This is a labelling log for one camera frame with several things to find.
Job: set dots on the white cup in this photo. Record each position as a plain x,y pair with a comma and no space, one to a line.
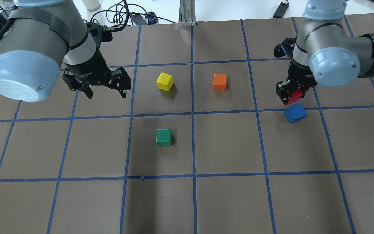
92,5

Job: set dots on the blue wooden block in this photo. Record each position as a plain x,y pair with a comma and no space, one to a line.
295,113

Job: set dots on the black power adapter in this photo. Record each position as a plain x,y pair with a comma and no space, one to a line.
138,19

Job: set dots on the yellow wooden block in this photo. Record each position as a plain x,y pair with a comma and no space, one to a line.
165,82

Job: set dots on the green wooden block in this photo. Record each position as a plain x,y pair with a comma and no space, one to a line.
164,137

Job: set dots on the aluminium frame post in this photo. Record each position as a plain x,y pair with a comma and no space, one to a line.
187,13

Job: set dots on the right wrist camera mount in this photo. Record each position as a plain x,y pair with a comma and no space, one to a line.
286,48

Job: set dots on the red wooden block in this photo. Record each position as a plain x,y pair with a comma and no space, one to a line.
291,97

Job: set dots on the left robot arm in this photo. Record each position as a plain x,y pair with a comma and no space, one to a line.
41,35

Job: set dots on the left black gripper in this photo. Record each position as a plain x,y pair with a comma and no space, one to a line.
89,70

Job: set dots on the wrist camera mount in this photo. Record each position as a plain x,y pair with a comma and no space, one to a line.
286,48
100,33

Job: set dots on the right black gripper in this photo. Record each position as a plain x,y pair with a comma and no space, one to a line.
300,74

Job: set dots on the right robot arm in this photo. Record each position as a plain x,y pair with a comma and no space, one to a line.
322,53

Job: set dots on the orange wooden block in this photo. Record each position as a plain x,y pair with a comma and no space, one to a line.
220,82

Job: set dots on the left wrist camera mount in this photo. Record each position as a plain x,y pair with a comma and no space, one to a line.
100,33

